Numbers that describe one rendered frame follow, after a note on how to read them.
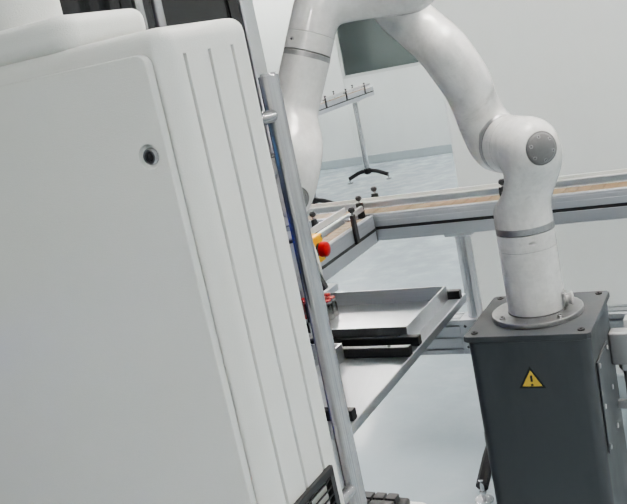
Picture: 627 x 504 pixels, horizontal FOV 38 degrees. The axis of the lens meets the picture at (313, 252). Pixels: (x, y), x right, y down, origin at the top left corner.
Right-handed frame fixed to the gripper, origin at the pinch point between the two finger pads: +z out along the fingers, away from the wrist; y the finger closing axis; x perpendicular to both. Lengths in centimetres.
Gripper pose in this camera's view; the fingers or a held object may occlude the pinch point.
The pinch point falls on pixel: (304, 310)
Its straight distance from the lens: 180.4
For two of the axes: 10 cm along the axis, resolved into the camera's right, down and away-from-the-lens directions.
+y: 8.6, -0.5, -5.1
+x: 4.7, -3.3, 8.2
